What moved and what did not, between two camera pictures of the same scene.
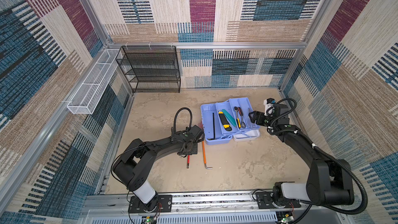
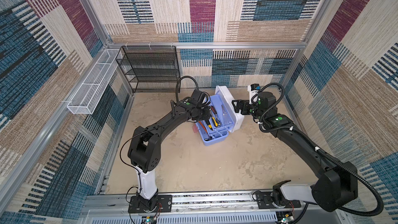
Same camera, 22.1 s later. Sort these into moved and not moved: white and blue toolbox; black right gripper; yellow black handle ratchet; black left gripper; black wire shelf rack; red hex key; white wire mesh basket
Moved: red hex key; black right gripper; yellow black handle ratchet; black left gripper; white and blue toolbox
Not moved: white wire mesh basket; black wire shelf rack
